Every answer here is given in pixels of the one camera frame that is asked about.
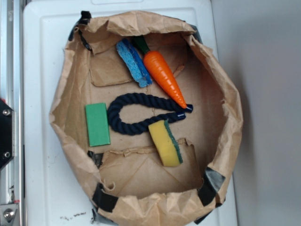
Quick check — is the yellow and green sponge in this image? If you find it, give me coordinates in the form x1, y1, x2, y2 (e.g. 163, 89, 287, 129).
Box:
148, 120, 183, 167

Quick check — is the blue sponge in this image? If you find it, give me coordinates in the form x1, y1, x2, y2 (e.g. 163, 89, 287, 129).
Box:
116, 39, 152, 88

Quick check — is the orange plastic carrot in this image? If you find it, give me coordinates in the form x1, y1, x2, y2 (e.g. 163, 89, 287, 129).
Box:
133, 36, 188, 109

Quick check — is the green rectangular block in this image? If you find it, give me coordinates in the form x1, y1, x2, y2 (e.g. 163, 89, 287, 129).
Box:
85, 103, 111, 147

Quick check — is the brown paper bag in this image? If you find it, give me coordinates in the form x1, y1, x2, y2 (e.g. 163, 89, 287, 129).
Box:
49, 11, 243, 226

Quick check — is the white plastic tray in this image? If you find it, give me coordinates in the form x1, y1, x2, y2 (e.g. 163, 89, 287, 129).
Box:
23, 0, 238, 226

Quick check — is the black mounting plate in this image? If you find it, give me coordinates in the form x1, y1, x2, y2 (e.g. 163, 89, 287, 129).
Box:
0, 99, 15, 170

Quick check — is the dark blue rope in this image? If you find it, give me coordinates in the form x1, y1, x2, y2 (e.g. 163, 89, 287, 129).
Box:
107, 92, 194, 136

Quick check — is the aluminium frame rail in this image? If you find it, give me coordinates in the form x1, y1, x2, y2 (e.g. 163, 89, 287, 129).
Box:
0, 0, 26, 226

